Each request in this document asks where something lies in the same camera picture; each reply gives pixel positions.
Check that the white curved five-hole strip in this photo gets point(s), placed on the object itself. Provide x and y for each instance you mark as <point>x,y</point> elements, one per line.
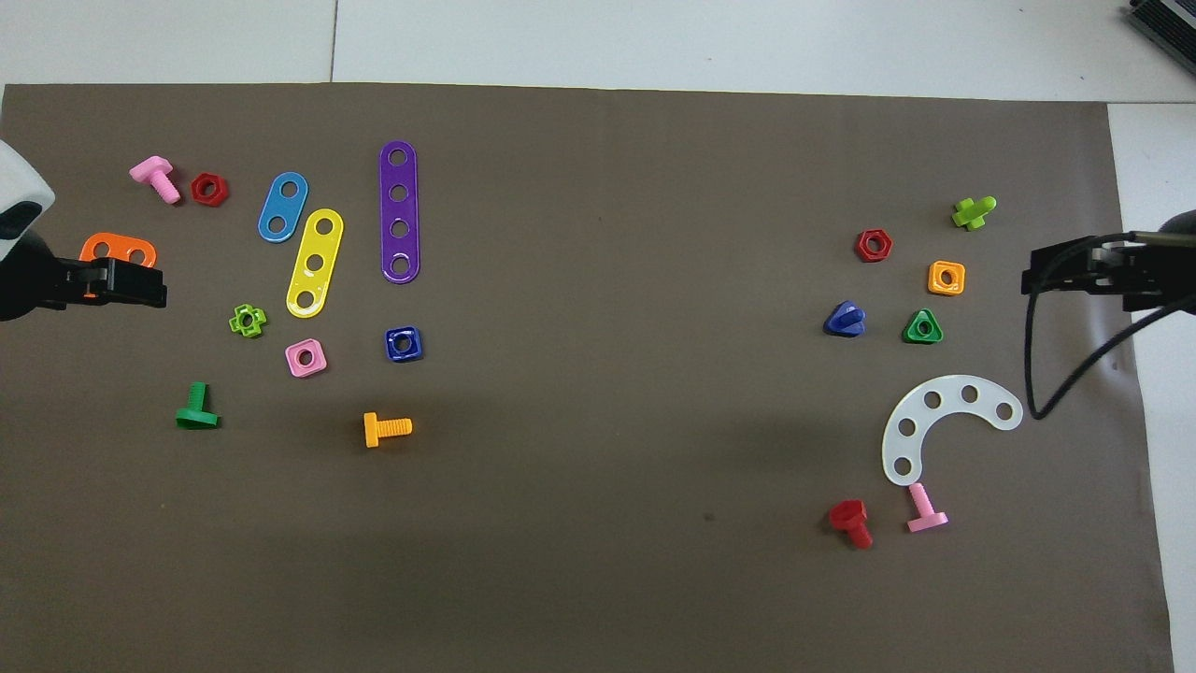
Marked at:
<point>951,394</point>

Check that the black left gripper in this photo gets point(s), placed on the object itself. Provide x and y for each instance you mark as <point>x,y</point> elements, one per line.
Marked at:
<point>28,280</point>

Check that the dark blue plastic bolt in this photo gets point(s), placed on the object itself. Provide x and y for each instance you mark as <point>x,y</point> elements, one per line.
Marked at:
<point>841,322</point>

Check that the pink square plastic nut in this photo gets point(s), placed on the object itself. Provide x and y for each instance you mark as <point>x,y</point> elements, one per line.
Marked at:
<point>292,367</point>

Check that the light green cross nut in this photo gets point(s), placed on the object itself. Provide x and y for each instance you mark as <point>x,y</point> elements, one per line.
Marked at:
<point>234,322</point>

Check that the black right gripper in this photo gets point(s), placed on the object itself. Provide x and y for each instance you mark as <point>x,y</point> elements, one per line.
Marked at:
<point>1185,271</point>

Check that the light green cross bolt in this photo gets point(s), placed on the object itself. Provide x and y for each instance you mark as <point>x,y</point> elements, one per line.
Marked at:
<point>970,215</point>

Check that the red plastic bolt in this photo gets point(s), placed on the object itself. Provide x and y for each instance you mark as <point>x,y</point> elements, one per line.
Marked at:
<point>846,514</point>

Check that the black ribbed device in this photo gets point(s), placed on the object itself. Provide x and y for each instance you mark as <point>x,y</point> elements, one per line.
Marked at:
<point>1168,23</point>

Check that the blue two-hole plastic strip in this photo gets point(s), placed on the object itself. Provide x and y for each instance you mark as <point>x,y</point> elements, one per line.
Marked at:
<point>283,207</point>

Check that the purple four-hole plastic strip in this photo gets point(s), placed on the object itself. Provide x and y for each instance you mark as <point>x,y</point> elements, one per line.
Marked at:
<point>399,210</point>

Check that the red hexagonal plastic nut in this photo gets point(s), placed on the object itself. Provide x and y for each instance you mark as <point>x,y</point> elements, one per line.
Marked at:
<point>861,250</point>
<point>196,187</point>

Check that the yellow three-hole plastic strip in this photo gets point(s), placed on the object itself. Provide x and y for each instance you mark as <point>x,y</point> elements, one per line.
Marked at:
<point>320,245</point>

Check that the orange heart-shaped plastic plate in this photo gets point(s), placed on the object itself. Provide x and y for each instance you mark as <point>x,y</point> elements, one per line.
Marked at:
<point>120,247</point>

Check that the dark green plastic bolt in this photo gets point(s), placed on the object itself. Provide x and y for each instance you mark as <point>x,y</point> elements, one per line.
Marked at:
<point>196,416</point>

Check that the dark blue square nut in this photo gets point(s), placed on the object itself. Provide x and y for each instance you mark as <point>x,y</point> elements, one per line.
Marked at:
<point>391,355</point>

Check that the orange plastic bolt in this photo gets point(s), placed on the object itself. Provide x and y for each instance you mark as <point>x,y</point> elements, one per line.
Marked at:
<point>372,430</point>

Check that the green triangular plastic nut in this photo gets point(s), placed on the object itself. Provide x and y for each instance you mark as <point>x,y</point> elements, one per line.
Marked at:
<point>911,336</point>

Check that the orange square plastic nut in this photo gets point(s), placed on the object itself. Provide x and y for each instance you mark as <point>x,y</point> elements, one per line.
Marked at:
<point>934,288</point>

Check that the pink plastic bolt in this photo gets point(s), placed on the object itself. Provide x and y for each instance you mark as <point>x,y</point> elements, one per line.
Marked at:
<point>927,520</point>
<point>149,170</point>

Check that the brown table mat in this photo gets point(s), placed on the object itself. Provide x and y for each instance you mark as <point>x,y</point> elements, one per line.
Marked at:
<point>598,561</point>

